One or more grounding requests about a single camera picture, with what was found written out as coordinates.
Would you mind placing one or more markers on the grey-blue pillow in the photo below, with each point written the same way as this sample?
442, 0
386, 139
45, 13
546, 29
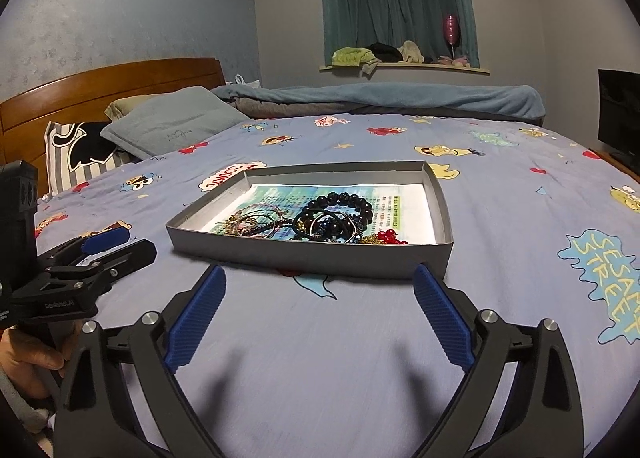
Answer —
170, 123

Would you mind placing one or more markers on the green cloth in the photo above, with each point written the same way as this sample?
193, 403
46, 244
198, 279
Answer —
350, 55

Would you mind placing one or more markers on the person's left hand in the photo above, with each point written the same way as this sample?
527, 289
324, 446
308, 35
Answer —
30, 358

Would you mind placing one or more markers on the large silver bangle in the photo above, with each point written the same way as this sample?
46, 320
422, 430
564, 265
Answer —
313, 228

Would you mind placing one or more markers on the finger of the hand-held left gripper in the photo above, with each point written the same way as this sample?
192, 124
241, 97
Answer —
130, 254
105, 239

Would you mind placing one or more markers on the beige cloth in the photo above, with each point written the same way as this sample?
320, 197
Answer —
412, 52

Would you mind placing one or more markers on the blue cartoon printed bedsheet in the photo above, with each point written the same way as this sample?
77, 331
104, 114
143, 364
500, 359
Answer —
320, 363

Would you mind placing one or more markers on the grey cardboard box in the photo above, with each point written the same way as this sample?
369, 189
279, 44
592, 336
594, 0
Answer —
300, 260

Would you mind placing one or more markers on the teal curtain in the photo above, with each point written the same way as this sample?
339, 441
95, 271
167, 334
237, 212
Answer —
390, 3

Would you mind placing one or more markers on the blue blanket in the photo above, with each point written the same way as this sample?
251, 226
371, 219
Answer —
400, 98

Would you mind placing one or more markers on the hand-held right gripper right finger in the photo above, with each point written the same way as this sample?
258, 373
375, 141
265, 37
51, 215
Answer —
442, 318

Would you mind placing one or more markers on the wooden television stand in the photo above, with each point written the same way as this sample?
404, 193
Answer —
617, 163

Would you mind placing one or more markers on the wooden headboard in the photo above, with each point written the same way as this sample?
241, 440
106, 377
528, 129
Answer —
100, 83

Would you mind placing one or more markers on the grey blanket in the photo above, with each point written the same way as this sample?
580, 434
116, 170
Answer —
280, 107

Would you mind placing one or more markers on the white plastic bag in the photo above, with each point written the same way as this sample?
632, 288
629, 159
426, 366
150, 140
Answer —
245, 81

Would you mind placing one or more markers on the pink balloon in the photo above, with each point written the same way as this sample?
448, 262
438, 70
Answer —
451, 28

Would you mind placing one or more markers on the black television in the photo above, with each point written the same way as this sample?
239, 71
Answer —
620, 113

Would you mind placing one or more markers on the striped black white pillow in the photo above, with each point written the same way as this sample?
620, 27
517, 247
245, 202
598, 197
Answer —
75, 158

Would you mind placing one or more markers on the printed paper sheet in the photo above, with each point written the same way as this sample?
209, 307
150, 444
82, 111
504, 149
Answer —
400, 208

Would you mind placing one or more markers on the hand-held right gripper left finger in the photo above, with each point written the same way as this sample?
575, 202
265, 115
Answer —
195, 318

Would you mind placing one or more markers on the beige pillow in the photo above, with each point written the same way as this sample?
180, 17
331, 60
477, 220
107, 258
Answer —
122, 105

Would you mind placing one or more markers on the black cloth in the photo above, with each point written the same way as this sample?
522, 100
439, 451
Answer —
385, 52

